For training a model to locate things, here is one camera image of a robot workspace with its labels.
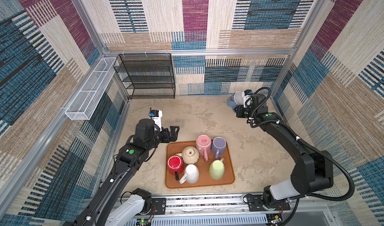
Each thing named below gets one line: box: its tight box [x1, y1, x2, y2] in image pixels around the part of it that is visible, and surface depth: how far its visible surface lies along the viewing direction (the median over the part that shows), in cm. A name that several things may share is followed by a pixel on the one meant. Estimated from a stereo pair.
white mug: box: [179, 164, 200, 184], surface depth 77 cm
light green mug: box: [208, 157, 225, 180], surface depth 79 cm
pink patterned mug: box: [196, 134, 212, 162], surface depth 85 cm
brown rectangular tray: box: [165, 140, 235, 189], surface depth 83 cm
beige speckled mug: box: [175, 146, 200, 165], surface depth 83 cm
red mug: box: [167, 155, 184, 181], surface depth 79 cm
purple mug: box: [211, 136, 227, 160], surface depth 87 cm
